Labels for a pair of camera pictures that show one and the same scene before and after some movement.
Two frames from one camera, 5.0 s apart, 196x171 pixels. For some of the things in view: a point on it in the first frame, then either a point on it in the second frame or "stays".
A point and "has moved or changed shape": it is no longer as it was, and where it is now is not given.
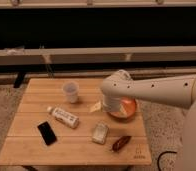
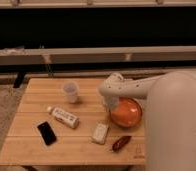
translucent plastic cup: (71, 90) stays
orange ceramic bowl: (127, 108) has moved or changed shape
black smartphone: (47, 133) stays
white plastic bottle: (64, 117) stays
